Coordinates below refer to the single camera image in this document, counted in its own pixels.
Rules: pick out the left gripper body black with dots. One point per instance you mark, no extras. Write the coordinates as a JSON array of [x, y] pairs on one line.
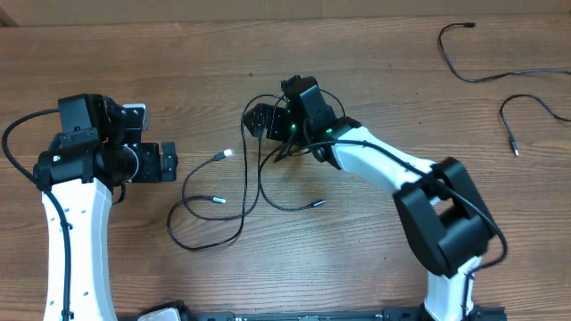
[[146, 162]]

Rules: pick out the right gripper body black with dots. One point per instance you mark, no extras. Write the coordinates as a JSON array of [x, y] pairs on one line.
[[282, 128]]

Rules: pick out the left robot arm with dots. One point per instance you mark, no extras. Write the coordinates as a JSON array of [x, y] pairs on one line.
[[99, 148]]

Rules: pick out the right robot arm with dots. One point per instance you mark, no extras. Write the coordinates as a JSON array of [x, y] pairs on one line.
[[446, 223]]

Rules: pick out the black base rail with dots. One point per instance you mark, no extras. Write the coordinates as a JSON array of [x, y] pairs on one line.
[[308, 316]]

